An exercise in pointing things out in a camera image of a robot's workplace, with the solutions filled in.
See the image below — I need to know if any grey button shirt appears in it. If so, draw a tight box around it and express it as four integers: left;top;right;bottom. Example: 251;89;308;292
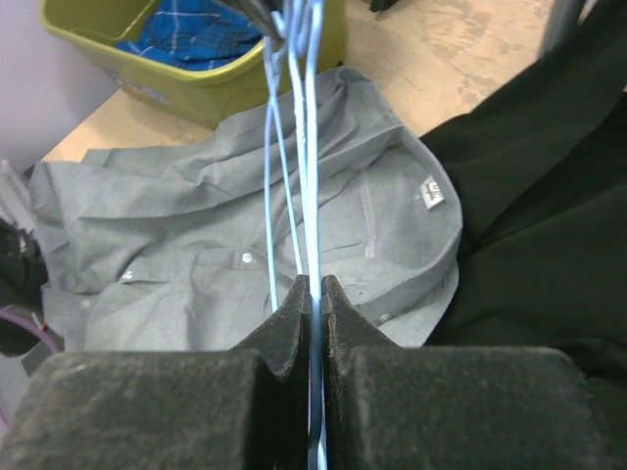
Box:
29;67;462;351

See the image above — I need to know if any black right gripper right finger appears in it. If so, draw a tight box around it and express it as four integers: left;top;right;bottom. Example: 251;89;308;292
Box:
322;275;612;469

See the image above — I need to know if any blue plaid shirt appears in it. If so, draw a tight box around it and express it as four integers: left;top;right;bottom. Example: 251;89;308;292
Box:
117;1;262;71

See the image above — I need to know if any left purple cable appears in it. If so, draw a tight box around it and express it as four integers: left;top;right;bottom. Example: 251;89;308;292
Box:
0;305;64;427

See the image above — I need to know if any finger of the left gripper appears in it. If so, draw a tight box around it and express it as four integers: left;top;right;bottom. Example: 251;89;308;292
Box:
219;0;288;48

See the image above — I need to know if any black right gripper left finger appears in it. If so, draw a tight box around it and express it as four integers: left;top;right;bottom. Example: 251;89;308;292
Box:
1;276;310;469

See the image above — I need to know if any grey metal clothes rack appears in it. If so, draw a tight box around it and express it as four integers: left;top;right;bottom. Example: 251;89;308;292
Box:
538;0;586;57

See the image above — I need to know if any green plastic bin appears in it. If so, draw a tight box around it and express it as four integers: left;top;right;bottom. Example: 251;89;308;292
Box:
39;0;349;131

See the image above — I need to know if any black shirt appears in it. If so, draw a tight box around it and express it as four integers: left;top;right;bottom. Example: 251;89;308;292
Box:
423;1;626;468

